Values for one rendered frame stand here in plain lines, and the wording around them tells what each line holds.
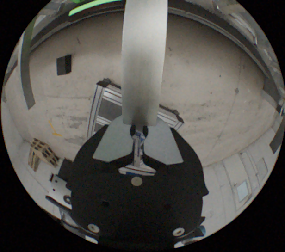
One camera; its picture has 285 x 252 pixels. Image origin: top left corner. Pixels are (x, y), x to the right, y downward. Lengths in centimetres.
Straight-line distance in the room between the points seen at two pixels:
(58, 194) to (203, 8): 65
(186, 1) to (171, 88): 88
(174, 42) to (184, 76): 34
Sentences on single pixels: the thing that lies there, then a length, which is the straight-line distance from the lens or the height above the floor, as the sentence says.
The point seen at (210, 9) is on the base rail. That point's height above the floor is 70.
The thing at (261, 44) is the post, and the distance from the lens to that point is 52.
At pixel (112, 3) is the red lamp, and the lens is 28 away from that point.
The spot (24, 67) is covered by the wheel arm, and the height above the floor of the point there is 84.
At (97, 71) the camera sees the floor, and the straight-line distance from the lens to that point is 104.
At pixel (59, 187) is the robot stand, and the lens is 36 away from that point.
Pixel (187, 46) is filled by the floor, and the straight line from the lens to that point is 102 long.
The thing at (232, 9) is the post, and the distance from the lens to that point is 33.
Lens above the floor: 93
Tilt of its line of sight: 59 degrees down
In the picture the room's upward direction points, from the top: 180 degrees clockwise
